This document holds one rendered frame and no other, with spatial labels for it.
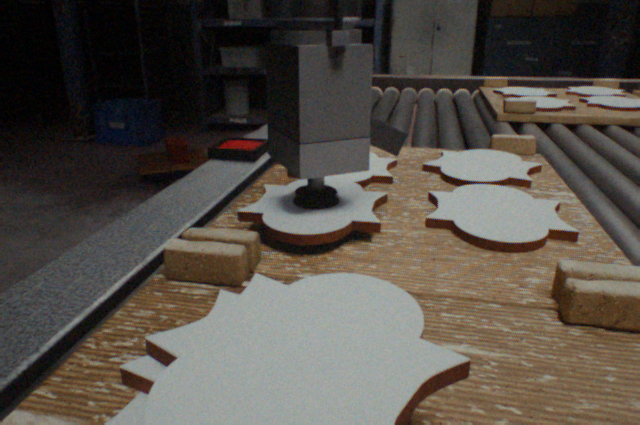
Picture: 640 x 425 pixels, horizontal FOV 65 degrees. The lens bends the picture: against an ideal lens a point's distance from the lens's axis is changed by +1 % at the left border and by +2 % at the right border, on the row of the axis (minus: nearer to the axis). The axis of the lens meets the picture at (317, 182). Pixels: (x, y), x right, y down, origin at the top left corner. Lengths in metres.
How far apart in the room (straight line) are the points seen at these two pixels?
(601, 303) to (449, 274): 0.10
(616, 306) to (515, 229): 0.13
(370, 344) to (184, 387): 0.08
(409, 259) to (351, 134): 0.11
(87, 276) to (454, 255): 0.30
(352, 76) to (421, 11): 4.73
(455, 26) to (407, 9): 0.49
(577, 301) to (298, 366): 0.19
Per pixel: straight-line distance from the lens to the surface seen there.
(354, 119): 0.40
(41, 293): 0.44
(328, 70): 0.39
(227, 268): 0.35
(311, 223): 0.40
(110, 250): 0.49
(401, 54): 5.12
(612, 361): 0.33
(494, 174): 0.60
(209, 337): 0.24
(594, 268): 0.37
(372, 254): 0.40
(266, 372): 0.22
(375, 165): 0.60
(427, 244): 0.43
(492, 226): 0.45
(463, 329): 0.33
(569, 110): 1.14
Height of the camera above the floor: 1.12
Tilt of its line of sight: 18 degrees down
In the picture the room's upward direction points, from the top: straight up
